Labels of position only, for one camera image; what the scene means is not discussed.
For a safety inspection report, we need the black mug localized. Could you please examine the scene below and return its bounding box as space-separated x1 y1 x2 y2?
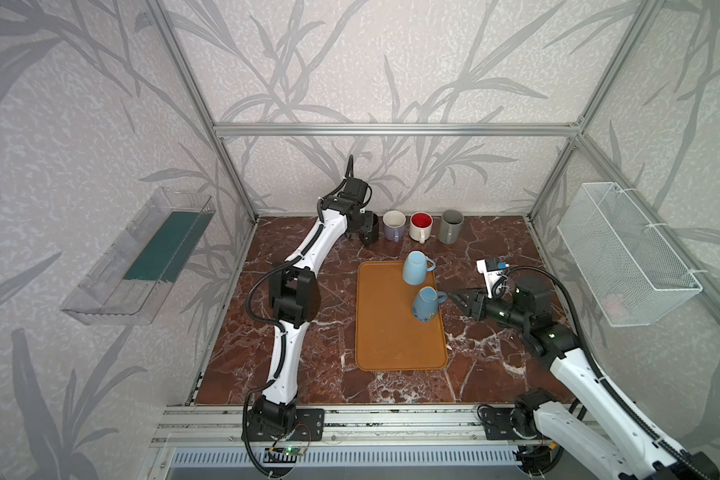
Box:
359 211 379 247

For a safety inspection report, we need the lilac mug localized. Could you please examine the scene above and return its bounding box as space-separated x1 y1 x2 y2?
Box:
382 210 407 243

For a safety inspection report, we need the white mug red inside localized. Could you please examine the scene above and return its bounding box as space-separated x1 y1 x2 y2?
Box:
409 212 434 244

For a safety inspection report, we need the grey mug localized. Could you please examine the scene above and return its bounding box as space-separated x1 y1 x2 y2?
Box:
438 209 464 245

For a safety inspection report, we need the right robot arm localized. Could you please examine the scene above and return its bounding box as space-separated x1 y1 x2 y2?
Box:
448 260 720 479

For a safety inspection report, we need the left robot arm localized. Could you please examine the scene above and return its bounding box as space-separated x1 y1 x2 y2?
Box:
242 157 379 442

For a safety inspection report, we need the blue dotted floral mug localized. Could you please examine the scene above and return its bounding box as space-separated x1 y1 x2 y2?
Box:
412 286 448 322

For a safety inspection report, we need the light blue mug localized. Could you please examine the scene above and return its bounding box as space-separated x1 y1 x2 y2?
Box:
402 250 436 286

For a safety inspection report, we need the orange rectangular tray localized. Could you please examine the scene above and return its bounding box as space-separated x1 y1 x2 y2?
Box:
355 261 447 371

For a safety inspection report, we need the green circuit board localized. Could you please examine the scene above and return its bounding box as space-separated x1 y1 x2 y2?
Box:
266 445 308 463

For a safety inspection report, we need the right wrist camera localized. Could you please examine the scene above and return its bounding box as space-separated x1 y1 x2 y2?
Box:
476 259 509 299

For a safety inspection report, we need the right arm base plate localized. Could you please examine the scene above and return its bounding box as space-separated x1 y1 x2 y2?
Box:
476 404 538 440

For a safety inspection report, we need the white wire mesh basket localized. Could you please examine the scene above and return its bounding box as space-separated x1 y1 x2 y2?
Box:
558 182 703 328

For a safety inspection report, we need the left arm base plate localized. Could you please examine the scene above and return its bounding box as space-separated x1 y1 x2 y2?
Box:
242 407 325 442

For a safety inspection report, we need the clear plastic wall bin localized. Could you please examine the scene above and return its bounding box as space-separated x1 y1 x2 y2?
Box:
61 187 216 326

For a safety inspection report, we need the aluminium front rail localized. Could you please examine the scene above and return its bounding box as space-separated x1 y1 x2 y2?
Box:
149 403 661 448

